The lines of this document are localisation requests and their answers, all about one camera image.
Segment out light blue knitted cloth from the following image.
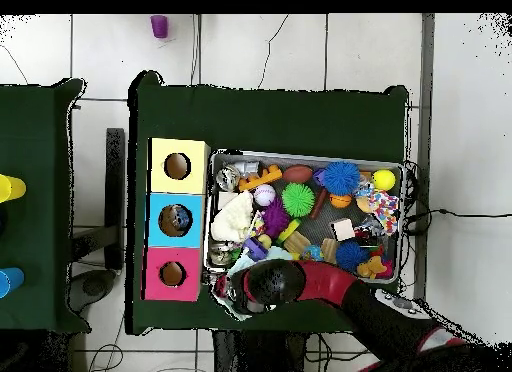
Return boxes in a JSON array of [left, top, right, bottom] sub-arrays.
[[227, 245, 295, 321]]

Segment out cream knitted cloth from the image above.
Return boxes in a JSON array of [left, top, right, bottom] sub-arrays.
[[210, 190, 255, 244]]

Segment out crushed clear plastic bottle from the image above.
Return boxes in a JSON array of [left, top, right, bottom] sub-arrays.
[[158, 204, 194, 237]]

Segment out wooden box with three holes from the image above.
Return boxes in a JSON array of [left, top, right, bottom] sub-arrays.
[[141, 137, 211, 302]]

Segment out shallow mesh bin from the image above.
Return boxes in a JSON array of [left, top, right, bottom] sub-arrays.
[[202, 149, 405, 285]]

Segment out white baseball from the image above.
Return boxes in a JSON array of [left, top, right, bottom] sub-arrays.
[[253, 183, 277, 207]]

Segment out orange plastic block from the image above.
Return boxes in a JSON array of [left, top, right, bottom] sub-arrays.
[[238, 164, 283, 193]]

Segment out green spiky ball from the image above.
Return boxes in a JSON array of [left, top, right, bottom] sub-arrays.
[[281, 182, 316, 218]]

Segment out dark grey oval pad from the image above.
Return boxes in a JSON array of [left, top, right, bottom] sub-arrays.
[[68, 268, 118, 314]]

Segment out blue spiky ball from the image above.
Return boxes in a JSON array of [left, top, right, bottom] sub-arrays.
[[321, 160, 361, 197], [334, 239, 369, 273]]

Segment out wooden cube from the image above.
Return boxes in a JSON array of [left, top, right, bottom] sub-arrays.
[[330, 218, 356, 242]]

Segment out brown toy football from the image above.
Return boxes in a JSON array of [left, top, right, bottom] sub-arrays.
[[282, 164, 314, 184]]

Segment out black upright stand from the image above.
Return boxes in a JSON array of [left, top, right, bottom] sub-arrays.
[[71, 127, 126, 271]]

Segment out dark green tablecloth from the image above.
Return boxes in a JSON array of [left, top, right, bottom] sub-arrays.
[[0, 77, 92, 335], [126, 69, 411, 343]]

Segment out colourful printed crumpled wrapper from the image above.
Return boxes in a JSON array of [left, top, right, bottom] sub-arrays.
[[365, 187, 401, 235]]

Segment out yellow ball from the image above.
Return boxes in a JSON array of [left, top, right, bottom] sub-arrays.
[[372, 168, 397, 192]]

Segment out blue cup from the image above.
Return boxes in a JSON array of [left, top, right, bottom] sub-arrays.
[[0, 266, 26, 299]]

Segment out yellow cup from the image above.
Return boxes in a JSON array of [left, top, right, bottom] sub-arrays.
[[0, 173, 28, 204]]

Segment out purple cup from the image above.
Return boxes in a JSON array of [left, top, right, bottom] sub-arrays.
[[150, 14, 170, 40]]

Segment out black cable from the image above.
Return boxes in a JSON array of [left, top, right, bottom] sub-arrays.
[[401, 159, 512, 237]]

